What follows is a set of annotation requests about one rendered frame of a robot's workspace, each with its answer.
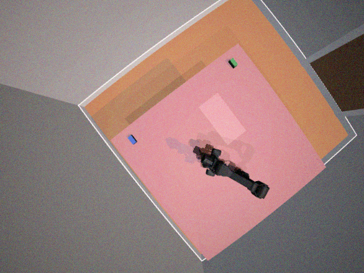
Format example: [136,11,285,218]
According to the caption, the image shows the small green block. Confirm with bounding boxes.
[229,58,238,68]

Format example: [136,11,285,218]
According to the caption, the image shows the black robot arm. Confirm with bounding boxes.
[201,154,270,199]

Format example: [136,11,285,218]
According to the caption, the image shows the small blue block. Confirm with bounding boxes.
[128,135,138,145]

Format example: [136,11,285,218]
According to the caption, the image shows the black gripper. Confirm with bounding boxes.
[206,148,222,176]

